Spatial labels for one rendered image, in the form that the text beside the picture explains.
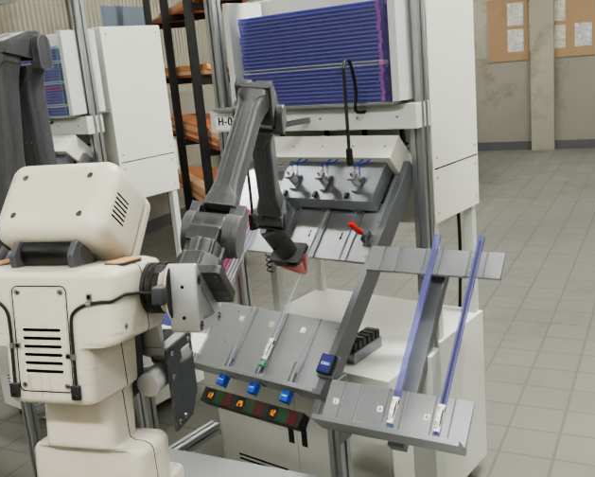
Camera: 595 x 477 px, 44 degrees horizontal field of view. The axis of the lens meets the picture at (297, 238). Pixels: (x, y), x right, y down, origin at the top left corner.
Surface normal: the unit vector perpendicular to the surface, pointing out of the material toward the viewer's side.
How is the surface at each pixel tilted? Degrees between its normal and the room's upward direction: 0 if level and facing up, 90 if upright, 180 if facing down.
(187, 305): 82
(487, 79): 90
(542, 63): 90
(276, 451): 90
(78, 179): 48
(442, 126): 90
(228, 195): 41
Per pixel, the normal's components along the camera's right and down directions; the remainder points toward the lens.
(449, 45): 0.79, 0.07
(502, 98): -0.43, 0.25
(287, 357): -0.48, -0.52
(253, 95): -0.04, -0.58
